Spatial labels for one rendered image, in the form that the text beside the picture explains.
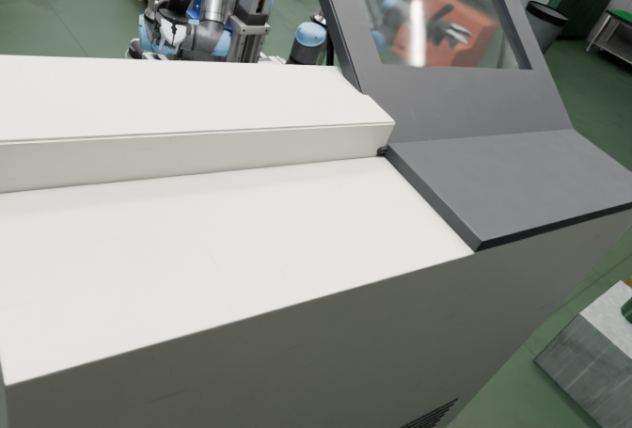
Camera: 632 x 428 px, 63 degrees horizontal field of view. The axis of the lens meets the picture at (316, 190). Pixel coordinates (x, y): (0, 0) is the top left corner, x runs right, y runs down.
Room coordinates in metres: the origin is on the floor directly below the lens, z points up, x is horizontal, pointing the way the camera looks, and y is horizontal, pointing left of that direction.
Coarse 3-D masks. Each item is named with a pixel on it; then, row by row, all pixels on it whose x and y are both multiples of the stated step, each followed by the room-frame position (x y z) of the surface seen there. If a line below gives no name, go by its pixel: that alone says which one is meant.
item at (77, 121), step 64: (0, 64) 0.61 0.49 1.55; (64, 64) 0.67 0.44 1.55; (128, 64) 0.75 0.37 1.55; (192, 64) 0.83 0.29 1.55; (256, 64) 0.93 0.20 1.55; (0, 128) 0.48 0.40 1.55; (64, 128) 0.53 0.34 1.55; (128, 128) 0.58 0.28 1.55; (192, 128) 0.64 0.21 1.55; (256, 128) 0.71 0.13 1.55; (320, 128) 0.80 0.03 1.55; (384, 128) 0.90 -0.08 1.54; (0, 192) 0.46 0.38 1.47
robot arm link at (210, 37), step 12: (204, 0) 1.45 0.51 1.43; (216, 0) 1.46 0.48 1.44; (204, 12) 1.43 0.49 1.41; (216, 12) 1.44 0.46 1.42; (204, 24) 1.41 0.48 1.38; (216, 24) 1.42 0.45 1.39; (204, 36) 1.38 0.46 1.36; (216, 36) 1.40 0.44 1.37; (228, 36) 1.42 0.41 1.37; (192, 48) 1.37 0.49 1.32; (204, 48) 1.38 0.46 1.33; (216, 48) 1.39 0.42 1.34; (228, 48) 1.41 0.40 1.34
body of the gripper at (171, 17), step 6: (162, 6) 1.25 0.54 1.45; (162, 12) 1.17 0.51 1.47; (168, 12) 1.19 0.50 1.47; (174, 12) 1.21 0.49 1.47; (180, 12) 1.22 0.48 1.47; (168, 18) 1.17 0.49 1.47; (174, 18) 1.18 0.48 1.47; (180, 18) 1.20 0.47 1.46; (186, 18) 1.22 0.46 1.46; (156, 24) 1.19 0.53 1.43; (174, 24) 1.17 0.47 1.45; (180, 24) 1.17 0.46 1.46; (156, 30) 1.16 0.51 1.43; (156, 36) 1.15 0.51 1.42; (156, 42) 1.16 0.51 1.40; (168, 42) 1.17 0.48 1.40; (180, 48) 1.18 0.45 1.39
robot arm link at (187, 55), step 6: (180, 54) 1.58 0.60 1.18; (186, 54) 1.59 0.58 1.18; (192, 54) 1.59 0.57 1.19; (198, 54) 1.60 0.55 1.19; (204, 54) 1.61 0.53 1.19; (186, 60) 1.60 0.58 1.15; (192, 60) 1.60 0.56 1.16; (198, 60) 1.60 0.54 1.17; (204, 60) 1.61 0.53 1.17; (210, 60) 1.63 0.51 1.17
